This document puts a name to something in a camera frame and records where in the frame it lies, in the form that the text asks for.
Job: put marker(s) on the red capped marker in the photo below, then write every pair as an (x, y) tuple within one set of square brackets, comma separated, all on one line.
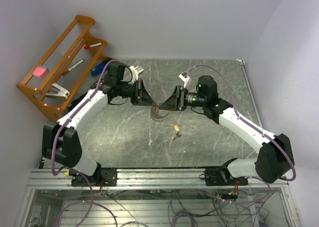
[(92, 45)]

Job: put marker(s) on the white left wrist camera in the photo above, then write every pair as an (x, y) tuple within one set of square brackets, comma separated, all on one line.
[(135, 72)]

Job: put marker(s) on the brown tipped marker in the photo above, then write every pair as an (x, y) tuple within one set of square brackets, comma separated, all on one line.
[(72, 67)]

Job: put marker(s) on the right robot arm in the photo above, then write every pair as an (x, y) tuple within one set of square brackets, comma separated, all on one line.
[(274, 153)]

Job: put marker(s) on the blue stapler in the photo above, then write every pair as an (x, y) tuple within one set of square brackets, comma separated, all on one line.
[(97, 70)]

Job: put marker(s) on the pink eraser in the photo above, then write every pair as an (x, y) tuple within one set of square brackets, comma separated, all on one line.
[(40, 72)]

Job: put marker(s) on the orange wooden rack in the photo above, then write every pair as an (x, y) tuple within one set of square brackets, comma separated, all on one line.
[(66, 51)]

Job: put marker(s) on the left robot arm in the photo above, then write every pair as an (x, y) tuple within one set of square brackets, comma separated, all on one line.
[(60, 141)]

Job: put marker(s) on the white stapler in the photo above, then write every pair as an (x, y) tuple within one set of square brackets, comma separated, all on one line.
[(58, 92)]

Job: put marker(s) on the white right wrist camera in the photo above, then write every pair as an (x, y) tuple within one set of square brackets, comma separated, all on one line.
[(186, 79)]

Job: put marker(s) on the yellow key tag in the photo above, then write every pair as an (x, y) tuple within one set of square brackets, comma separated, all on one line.
[(176, 128)]

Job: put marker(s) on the silver key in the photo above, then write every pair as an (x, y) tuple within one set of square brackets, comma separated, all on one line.
[(177, 136)]

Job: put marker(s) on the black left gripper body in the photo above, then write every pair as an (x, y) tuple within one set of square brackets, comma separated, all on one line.
[(135, 91)]

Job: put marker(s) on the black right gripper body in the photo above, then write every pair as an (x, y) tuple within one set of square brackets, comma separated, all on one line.
[(181, 95)]

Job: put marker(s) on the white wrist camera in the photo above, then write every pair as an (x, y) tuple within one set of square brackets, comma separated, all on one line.
[(135, 72), (186, 79)]

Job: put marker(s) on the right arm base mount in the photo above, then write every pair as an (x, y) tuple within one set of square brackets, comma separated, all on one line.
[(219, 174)]

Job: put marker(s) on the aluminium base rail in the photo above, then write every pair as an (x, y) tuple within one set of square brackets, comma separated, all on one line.
[(130, 179)]

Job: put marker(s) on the yellow tipped tool on rail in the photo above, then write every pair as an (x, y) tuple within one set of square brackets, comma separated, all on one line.
[(71, 172)]

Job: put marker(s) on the black stapler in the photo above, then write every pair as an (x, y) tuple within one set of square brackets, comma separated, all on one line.
[(75, 102)]

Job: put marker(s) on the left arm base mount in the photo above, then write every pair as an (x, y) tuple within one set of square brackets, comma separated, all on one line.
[(106, 177)]

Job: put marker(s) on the large keyring with yellow handle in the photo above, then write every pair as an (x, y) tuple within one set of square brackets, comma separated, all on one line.
[(156, 116)]

